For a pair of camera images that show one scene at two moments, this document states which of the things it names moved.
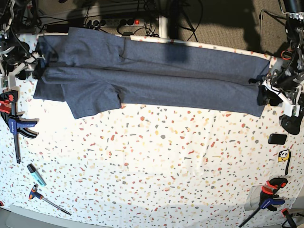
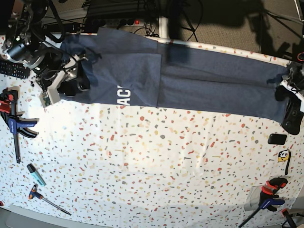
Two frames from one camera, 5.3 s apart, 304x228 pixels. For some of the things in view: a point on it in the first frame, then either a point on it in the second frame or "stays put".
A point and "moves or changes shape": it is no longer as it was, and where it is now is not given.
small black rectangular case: (277, 138) stays put
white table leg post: (163, 27) stays put
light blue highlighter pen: (32, 170) stays put
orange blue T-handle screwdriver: (34, 193) stays put
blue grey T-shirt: (97, 70) moves or changes shape
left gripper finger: (265, 97) → (293, 90)
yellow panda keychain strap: (284, 155) stays put
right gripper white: (27, 71) → (51, 97)
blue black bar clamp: (7, 105) stays put
